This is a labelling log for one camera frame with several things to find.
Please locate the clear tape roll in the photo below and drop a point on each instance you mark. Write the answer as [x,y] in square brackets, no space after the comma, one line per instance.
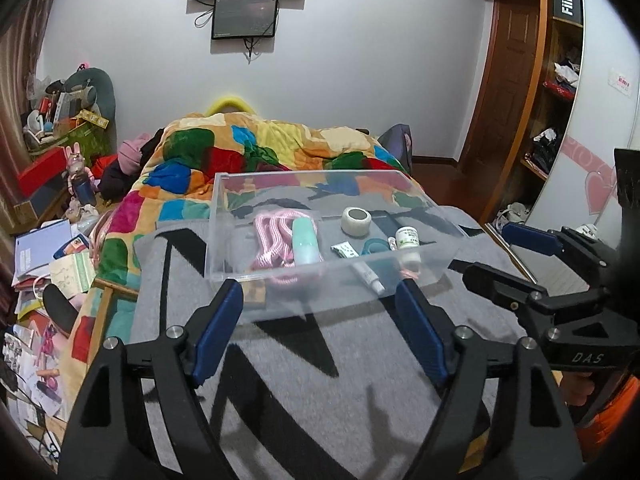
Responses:
[355,222]

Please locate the right hand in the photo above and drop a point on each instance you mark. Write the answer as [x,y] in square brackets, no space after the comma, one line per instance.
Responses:
[578,388]

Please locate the blue tape roll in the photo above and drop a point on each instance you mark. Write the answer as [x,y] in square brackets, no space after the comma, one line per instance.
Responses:
[374,246]

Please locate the small wall monitor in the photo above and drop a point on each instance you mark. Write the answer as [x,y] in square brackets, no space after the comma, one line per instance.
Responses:
[244,19]

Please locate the purple backpack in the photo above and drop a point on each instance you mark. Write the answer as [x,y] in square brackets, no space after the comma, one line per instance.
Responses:
[398,142]

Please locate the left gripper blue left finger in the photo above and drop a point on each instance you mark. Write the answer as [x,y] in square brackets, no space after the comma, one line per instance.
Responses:
[223,314]

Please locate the white medicine bottle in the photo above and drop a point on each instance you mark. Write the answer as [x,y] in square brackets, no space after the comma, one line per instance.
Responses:
[408,244]

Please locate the pink rabbit toy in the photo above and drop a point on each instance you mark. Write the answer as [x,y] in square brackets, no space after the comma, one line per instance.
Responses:
[81,182]

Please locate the colourful patchwork quilt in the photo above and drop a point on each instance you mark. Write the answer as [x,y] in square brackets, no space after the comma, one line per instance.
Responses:
[177,184]

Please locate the grey black blanket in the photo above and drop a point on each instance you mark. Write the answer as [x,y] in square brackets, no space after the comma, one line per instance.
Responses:
[330,395]

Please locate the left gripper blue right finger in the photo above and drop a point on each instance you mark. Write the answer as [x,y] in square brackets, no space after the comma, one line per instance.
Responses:
[423,340]

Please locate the yellow pillow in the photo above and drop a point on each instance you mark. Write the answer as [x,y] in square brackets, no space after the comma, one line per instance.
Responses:
[229,104]

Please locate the striped red curtain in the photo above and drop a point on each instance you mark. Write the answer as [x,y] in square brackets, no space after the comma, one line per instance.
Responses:
[23,24]

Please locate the red box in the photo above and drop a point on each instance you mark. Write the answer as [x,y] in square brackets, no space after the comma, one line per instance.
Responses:
[41,171]

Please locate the blue notebook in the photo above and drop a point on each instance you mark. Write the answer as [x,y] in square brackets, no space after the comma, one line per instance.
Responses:
[36,248]

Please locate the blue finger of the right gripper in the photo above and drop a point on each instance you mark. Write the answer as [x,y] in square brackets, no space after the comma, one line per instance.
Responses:
[539,241]
[502,289]

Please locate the white ointment tube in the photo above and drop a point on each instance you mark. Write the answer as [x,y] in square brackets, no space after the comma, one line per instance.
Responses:
[365,273]

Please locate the cluttered bedside table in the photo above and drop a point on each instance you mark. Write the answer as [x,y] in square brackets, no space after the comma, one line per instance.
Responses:
[78,111]

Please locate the clear plastic storage bin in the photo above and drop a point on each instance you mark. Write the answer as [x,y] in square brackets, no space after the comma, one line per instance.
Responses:
[277,242]

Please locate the wooden wardrobe shelves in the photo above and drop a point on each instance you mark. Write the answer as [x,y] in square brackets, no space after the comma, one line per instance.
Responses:
[524,104]

